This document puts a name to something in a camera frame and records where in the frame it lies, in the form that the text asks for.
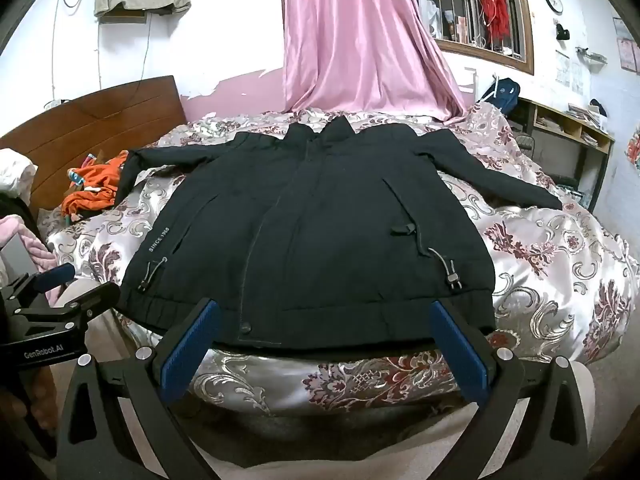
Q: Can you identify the pink fluffy cloth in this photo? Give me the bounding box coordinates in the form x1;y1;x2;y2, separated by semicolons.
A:
0;214;56;281

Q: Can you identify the black jacket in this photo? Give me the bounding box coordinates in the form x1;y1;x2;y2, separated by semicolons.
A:
114;116;563;352

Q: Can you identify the red garment at window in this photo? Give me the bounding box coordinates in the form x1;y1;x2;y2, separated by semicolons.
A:
479;0;510;40

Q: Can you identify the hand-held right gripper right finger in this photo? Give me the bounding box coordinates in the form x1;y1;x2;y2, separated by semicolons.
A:
429;299;590;480

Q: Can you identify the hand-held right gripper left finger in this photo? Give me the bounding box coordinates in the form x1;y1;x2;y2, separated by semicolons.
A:
56;297;223;480

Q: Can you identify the barred wooden window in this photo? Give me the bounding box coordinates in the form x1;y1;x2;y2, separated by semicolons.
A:
417;0;536;76

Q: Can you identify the floral satin quilt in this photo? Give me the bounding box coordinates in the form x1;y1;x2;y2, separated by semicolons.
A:
37;101;640;413

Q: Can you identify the wooden headboard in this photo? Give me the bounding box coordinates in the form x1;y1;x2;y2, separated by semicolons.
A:
0;75;188;211

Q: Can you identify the wooden wall shelf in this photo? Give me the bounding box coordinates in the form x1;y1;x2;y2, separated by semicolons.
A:
99;9;147;24

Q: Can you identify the pink wall certificate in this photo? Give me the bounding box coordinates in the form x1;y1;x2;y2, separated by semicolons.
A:
618;37;638;71

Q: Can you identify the orange garment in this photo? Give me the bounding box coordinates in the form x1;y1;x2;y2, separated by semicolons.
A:
61;150;131;218

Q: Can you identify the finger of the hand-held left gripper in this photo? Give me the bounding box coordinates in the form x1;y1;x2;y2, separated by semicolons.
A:
5;261;77;311
10;281;122;333

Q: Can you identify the wooden shelf desk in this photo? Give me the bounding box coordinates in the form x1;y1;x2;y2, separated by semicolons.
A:
517;95;616;211

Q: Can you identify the metal wall rack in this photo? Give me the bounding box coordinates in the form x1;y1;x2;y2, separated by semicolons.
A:
575;46;608;65

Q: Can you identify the wall calendar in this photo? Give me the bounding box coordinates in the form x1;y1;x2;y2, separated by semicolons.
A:
555;50;586;95

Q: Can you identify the dark blue backpack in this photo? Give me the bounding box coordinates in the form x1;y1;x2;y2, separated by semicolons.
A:
480;77;521;116

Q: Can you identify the white bedding bundle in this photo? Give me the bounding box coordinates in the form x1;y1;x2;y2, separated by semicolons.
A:
0;149;38;196

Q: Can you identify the pink curtain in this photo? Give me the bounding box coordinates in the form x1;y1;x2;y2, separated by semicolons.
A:
280;0;471;123

